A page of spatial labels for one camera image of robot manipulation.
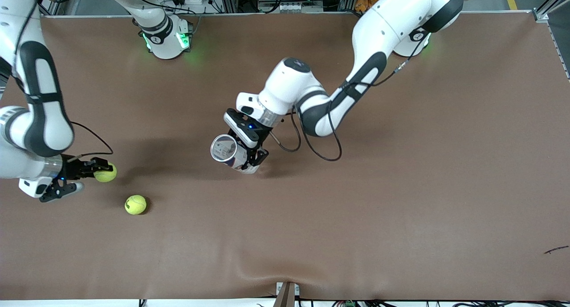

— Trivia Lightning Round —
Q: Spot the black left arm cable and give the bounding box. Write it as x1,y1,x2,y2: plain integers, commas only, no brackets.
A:
269,31,422,162

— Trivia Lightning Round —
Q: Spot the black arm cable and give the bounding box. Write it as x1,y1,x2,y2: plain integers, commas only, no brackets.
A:
269,31,422,162
70,120,115,160

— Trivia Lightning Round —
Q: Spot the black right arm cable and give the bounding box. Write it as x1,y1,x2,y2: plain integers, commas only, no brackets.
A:
70,120,115,160

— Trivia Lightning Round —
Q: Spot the Wilson tennis ball can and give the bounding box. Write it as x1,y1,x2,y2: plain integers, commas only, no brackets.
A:
210,134,261,175

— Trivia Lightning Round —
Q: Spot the metal table edge bracket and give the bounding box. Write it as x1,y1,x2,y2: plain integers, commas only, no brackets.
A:
274,281,300,307

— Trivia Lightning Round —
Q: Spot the yellow tennis ball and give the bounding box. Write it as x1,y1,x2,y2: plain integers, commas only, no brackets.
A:
125,195,147,215
94,163,118,183

